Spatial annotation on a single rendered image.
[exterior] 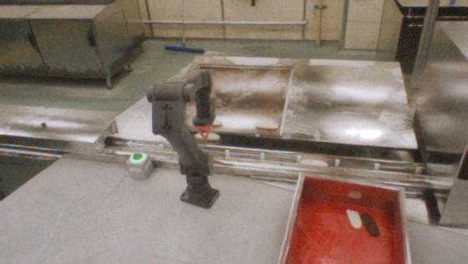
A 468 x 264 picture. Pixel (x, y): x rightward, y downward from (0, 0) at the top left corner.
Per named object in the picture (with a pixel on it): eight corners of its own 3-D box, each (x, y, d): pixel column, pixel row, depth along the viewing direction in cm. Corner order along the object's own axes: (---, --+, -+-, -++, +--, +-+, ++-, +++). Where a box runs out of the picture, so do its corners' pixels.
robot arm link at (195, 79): (147, 107, 89) (190, 107, 88) (145, 84, 88) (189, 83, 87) (186, 84, 131) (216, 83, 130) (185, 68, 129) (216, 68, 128)
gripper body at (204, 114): (192, 125, 133) (190, 108, 129) (200, 111, 141) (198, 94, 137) (209, 126, 131) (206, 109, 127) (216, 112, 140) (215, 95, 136)
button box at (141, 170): (129, 185, 140) (123, 162, 134) (139, 172, 147) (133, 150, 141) (149, 187, 138) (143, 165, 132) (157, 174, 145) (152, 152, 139)
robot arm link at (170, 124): (140, 130, 84) (182, 130, 83) (148, 79, 89) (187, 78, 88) (184, 178, 125) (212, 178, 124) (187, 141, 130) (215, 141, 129)
